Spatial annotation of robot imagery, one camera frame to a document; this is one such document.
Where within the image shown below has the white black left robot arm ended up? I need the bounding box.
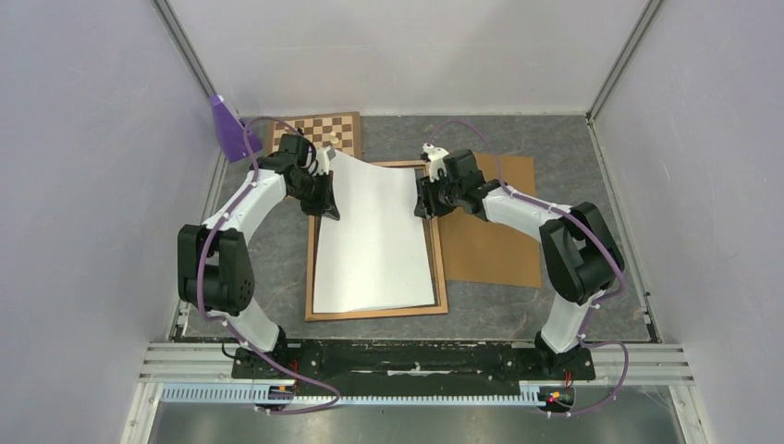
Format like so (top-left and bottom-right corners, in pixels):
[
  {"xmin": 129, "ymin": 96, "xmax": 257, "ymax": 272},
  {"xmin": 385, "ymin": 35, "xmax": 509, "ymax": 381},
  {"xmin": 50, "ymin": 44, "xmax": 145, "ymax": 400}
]
[{"xmin": 177, "ymin": 133, "xmax": 340, "ymax": 377}]

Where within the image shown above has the wooden picture frame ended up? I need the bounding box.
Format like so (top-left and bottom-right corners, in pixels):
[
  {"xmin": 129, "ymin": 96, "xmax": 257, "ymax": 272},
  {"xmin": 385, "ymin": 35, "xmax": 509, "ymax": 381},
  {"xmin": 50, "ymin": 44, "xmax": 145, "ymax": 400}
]
[{"xmin": 305, "ymin": 161, "xmax": 448, "ymax": 322}]

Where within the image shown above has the slotted cable duct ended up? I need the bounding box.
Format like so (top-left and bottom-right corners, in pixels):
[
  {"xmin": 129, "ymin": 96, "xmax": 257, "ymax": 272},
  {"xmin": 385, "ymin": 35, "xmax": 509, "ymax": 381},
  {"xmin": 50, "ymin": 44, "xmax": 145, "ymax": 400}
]
[{"xmin": 160, "ymin": 382, "xmax": 577, "ymax": 407}]

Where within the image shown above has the wooden chessboard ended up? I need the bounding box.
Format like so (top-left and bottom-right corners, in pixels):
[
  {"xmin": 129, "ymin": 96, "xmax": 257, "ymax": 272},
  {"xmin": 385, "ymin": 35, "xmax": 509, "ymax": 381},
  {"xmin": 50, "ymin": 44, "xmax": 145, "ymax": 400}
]
[{"xmin": 280, "ymin": 111, "xmax": 363, "ymax": 159}]

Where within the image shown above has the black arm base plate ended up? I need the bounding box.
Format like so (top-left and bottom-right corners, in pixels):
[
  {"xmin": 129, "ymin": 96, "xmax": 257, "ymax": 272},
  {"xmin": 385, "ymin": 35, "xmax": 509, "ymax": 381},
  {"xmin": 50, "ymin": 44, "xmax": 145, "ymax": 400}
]
[{"xmin": 229, "ymin": 339, "xmax": 596, "ymax": 384}]

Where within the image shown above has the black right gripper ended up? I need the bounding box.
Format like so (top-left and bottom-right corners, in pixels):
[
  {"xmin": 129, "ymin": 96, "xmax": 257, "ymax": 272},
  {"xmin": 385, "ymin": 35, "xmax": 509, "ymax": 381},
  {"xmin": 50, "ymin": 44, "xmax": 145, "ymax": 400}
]
[{"xmin": 415, "ymin": 169, "xmax": 464, "ymax": 219}]

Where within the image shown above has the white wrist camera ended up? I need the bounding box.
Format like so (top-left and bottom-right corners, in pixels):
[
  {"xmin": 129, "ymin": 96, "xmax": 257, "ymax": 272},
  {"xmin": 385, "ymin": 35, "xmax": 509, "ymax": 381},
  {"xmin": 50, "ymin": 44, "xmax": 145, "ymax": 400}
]
[
  {"xmin": 422, "ymin": 143, "xmax": 449, "ymax": 182},
  {"xmin": 312, "ymin": 146, "xmax": 336, "ymax": 176}
]

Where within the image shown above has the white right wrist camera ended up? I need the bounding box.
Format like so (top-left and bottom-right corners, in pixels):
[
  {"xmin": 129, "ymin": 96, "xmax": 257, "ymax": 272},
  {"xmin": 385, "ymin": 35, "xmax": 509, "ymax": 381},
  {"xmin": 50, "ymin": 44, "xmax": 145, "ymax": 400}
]
[{"xmin": 422, "ymin": 143, "xmax": 449, "ymax": 182}]

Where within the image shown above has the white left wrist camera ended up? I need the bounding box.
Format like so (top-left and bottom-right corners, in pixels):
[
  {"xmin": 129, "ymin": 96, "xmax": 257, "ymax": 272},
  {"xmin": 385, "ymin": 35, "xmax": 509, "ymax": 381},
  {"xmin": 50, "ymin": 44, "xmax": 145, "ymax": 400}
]
[{"xmin": 312, "ymin": 146, "xmax": 336, "ymax": 176}]

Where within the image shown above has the brown cardboard backing board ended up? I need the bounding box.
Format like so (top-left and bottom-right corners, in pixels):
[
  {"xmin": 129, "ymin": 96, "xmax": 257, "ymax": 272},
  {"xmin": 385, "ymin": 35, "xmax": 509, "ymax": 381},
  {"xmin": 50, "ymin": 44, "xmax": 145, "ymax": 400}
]
[{"xmin": 437, "ymin": 153, "xmax": 543, "ymax": 288}]

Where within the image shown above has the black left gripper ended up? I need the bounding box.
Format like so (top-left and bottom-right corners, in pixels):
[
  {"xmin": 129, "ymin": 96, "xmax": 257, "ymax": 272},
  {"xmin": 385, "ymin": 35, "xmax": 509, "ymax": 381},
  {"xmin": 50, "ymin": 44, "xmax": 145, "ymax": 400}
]
[{"xmin": 289, "ymin": 169, "xmax": 339, "ymax": 221}]

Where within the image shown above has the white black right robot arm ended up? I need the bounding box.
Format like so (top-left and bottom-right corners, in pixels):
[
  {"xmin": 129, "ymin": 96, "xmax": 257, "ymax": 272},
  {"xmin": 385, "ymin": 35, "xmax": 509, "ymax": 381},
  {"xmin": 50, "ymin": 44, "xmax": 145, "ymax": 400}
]
[{"xmin": 413, "ymin": 143, "xmax": 625, "ymax": 377}]

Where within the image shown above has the purple wedge stand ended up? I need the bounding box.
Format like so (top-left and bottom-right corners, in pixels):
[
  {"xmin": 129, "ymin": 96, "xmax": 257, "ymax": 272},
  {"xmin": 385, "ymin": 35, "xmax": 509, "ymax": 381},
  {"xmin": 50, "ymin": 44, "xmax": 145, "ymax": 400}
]
[{"xmin": 209, "ymin": 94, "xmax": 249, "ymax": 163}]

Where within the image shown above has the red sunset photo print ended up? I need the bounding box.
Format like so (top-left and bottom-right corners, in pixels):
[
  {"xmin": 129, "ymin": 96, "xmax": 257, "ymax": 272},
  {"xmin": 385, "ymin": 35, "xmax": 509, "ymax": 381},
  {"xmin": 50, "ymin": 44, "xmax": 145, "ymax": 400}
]
[{"xmin": 313, "ymin": 153, "xmax": 435, "ymax": 314}]

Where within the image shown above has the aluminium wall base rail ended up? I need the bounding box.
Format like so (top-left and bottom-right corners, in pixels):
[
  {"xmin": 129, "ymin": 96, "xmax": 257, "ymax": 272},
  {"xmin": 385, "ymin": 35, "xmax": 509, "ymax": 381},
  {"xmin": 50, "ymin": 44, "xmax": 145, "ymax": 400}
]
[{"xmin": 167, "ymin": 150, "xmax": 227, "ymax": 342}]

